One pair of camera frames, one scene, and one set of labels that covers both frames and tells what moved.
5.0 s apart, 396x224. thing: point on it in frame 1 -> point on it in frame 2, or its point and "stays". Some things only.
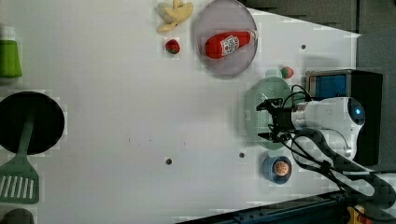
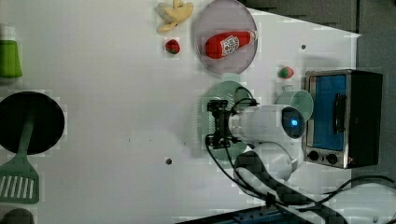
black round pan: x=48 y=123 stays
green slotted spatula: x=19 y=179 stays
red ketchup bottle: x=219 y=45 stays
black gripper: x=283 y=119 -> x=221 y=138
